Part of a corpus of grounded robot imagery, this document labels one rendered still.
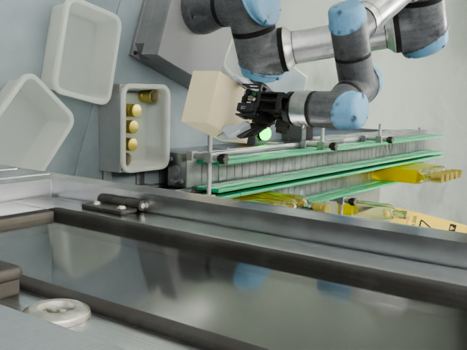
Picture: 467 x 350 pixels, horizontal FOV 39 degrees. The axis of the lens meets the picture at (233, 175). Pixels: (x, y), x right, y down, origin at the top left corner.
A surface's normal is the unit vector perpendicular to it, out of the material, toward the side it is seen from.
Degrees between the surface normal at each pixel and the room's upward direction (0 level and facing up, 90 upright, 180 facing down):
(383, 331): 90
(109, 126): 90
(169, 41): 1
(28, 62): 0
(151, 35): 90
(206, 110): 90
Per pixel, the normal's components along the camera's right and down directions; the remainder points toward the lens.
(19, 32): 0.80, 0.10
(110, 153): -0.60, 0.09
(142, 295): 0.03, -0.99
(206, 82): -0.55, -0.24
